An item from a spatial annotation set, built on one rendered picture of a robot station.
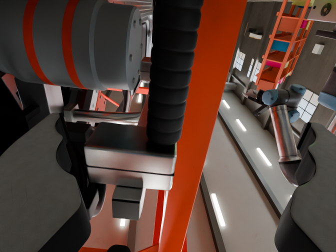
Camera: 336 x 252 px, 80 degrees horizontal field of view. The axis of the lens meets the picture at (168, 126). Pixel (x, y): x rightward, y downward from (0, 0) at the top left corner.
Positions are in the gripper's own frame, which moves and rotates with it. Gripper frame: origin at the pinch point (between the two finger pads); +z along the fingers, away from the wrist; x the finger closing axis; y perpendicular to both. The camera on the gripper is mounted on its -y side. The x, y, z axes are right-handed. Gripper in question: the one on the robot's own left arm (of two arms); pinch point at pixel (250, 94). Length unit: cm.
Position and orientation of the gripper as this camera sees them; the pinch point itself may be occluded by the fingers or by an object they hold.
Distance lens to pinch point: 147.1
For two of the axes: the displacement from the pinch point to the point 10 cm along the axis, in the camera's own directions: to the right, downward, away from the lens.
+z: -3.1, -5.2, 8.0
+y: 2.3, -8.5, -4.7
